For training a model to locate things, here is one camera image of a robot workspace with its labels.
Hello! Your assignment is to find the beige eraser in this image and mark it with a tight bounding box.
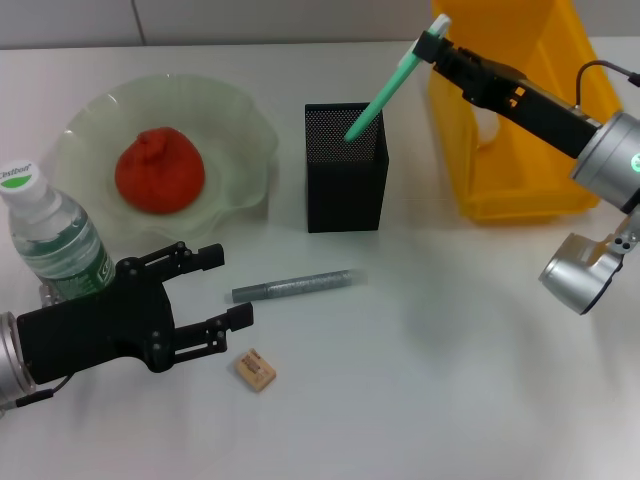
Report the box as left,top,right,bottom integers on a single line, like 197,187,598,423
233,348,278,395

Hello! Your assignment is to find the grey right gripper cable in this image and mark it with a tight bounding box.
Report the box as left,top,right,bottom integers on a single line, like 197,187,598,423
574,59,640,109

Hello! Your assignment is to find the pale green glass fruit plate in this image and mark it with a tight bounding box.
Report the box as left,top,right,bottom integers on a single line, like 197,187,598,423
54,73,280,249

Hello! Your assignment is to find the black mesh pen holder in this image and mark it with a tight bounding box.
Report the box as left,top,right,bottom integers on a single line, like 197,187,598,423
304,102,390,234

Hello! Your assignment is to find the orange fruit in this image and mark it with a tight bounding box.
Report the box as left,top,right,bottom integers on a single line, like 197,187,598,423
114,127,206,216

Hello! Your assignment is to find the white paper ball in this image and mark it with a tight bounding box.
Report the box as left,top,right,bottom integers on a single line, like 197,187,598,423
474,107,501,146

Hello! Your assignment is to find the mint green pen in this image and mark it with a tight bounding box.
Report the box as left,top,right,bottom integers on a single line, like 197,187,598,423
344,13,453,143

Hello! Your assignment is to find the clear green-label water bottle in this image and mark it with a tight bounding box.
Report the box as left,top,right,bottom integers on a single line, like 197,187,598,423
0,159,119,301

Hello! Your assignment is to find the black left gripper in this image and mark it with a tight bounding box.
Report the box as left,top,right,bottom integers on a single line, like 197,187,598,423
14,241,255,386

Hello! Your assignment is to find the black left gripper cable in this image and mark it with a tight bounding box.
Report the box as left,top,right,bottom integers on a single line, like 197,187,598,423
0,374,74,409

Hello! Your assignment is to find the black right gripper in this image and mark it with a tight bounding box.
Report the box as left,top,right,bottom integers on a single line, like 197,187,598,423
414,30,601,161

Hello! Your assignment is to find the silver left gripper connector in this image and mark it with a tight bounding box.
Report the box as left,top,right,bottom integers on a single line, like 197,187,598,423
38,282,69,307

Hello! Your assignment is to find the grey marker pen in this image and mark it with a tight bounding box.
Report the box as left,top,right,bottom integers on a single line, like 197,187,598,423
230,268,369,305

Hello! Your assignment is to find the yellow plastic bin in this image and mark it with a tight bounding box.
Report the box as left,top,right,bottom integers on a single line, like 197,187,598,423
428,0,624,224

